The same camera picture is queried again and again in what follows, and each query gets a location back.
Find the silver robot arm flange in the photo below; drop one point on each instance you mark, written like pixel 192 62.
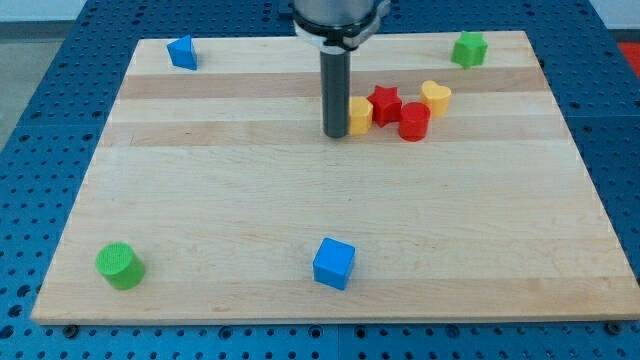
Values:
pixel 338 26

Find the yellow pentagon block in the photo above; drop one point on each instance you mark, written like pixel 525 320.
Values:
pixel 360 116

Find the blue cube block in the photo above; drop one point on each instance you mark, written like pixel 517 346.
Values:
pixel 333 263

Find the red star block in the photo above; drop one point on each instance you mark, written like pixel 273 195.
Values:
pixel 386 104

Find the light wooden board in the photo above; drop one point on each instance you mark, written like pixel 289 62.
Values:
pixel 223 183

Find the red cylinder block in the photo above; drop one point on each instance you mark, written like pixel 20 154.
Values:
pixel 414 121

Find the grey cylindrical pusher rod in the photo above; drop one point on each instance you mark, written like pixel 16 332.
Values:
pixel 335 88

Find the yellow heart block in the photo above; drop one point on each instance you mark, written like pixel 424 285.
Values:
pixel 436 97

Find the blue triangle block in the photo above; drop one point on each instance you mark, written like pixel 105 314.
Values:
pixel 182 53

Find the green star block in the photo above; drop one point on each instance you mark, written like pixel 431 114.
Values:
pixel 469 50

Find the green cylinder block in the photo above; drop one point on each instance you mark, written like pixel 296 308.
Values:
pixel 119 265

